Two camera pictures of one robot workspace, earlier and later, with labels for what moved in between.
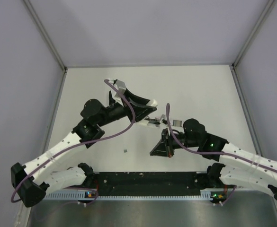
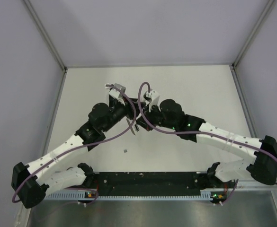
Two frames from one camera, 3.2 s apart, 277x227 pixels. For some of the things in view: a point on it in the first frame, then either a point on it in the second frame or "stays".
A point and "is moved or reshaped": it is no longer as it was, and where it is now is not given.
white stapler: [157, 122] is moved or reshaped
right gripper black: [164, 148] to [145, 111]
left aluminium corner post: [46, 34] stays
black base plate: [147, 184] stays
